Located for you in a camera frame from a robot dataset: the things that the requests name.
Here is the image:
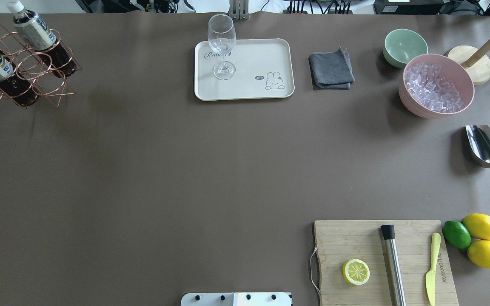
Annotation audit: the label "copper wire bottle basket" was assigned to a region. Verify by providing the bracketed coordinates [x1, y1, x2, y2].
[0, 13, 82, 110]

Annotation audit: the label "tea bottle rear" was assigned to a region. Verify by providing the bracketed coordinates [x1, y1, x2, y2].
[6, 0, 77, 78]

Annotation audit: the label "tea bottle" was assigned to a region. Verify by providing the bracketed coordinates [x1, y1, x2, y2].
[0, 54, 39, 107]
[6, 0, 77, 78]

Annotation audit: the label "tea bottle front middle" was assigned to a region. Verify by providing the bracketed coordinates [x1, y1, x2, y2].
[0, 54, 39, 107]

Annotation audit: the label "cream rabbit tray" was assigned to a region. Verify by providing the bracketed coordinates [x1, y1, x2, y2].
[194, 38, 294, 101]

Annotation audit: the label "grey folded cloth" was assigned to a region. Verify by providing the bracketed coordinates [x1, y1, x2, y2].
[308, 47, 355, 90]

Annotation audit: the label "clear wine glass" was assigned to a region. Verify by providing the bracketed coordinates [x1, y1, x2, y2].
[208, 14, 236, 80]

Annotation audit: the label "bamboo cutting board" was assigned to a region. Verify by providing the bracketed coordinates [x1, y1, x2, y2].
[314, 220, 442, 306]

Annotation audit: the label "half lemon slice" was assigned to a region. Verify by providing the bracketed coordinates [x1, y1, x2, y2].
[342, 259, 370, 285]

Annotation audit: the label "mint green bowl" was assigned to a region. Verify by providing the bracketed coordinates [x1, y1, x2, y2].
[383, 28, 428, 68]

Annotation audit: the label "pink bowl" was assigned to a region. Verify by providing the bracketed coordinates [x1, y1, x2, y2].
[399, 54, 475, 119]

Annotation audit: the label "steel muddler black tip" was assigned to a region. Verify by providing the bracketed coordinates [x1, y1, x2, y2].
[380, 224, 407, 306]

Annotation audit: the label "clear ice cubes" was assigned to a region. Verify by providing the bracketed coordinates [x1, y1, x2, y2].
[403, 62, 464, 113]

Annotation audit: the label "yellow plastic knife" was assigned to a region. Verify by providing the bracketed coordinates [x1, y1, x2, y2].
[424, 232, 441, 306]

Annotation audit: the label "green lime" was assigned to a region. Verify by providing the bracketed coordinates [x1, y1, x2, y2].
[442, 221, 471, 250]

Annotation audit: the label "whole yellow lemon upper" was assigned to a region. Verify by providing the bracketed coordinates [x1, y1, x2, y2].
[461, 213, 490, 241]

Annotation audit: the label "whole yellow lemon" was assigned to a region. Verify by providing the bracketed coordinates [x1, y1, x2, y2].
[461, 213, 490, 241]
[467, 240, 490, 269]

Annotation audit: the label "wooden glass stand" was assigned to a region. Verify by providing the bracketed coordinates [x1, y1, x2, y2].
[445, 38, 490, 85]

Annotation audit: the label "whole yellow lemon lower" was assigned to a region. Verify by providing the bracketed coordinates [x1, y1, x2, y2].
[467, 240, 490, 269]

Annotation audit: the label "aluminium frame post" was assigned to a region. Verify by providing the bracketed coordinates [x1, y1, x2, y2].
[228, 0, 250, 20]

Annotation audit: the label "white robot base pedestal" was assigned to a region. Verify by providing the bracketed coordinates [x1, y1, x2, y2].
[180, 291, 293, 306]

